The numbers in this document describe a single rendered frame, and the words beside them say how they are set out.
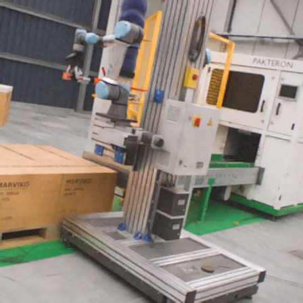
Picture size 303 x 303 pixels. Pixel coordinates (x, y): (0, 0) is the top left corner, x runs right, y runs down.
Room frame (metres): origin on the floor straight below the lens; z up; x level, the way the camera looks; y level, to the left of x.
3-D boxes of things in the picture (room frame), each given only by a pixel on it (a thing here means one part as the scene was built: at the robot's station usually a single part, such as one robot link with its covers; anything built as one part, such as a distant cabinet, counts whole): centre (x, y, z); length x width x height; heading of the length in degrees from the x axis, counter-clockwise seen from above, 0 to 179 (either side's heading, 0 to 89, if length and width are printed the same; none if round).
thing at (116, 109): (3.09, 0.19, 1.09); 0.15 x 0.15 x 0.10
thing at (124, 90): (3.08, 0.20, 1.20); 0.13 x 0.12 x 0.14; 137
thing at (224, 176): (4.44, -0.78, 0.50); 2.31 x 0.05 x 0.19; 139
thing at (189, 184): (3.87, -0.53, 0.50); 0.07 x 0.07 x 1.00; 49
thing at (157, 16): (4.99, 0.12, 1.05); 0.87 x 0.10 x 2.10; 11
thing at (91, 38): (3.20, 0.49, 1.55); 0.11 x 0.11 x 0.08; 47
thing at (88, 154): (3.76, 0.23, 0.58); 0.70 x 0.03 x 0.06; 49
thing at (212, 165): (4.74, -0.97, 0.60); 1.60 x 0.10 x 0.09; 139
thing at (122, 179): (3.76, 0.23, 0.48); 0.70 x 0.03 x 0.15; 49
